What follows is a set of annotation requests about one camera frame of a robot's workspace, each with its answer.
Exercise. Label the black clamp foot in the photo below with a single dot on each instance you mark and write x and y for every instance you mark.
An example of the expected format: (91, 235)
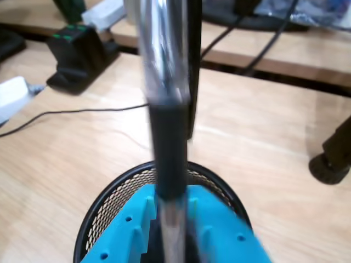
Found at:
(329, 167)

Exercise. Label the bluish plastic bag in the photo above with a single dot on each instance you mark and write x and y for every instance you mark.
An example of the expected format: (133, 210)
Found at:
(323, 11)

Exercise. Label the white grey box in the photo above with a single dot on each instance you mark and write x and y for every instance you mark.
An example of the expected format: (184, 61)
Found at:
(104, 13)

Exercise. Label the black plug block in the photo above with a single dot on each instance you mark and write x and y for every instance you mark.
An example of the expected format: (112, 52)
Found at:
(246, 6)

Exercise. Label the black mesh pen holder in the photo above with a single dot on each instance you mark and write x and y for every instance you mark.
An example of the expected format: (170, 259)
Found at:
(109, 202)

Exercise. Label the black flat object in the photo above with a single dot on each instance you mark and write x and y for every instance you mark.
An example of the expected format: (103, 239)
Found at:
(9, 41)

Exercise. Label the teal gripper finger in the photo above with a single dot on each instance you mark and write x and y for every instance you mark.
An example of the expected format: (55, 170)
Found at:
(225, 235)
(118, 235)

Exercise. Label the dark green object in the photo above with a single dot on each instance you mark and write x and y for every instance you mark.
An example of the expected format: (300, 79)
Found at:
(70, 9)

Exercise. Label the black vertical pole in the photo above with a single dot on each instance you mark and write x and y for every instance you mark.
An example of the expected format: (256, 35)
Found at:
(196, 54)

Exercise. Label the clear pen black grip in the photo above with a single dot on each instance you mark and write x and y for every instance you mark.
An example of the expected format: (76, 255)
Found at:
(170, 137)

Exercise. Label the white power adapter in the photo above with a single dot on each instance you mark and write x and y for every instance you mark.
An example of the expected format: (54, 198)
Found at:
(11, 96)

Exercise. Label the black dock green lights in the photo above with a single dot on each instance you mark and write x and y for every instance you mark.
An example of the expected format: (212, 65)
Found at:
(79, 54)

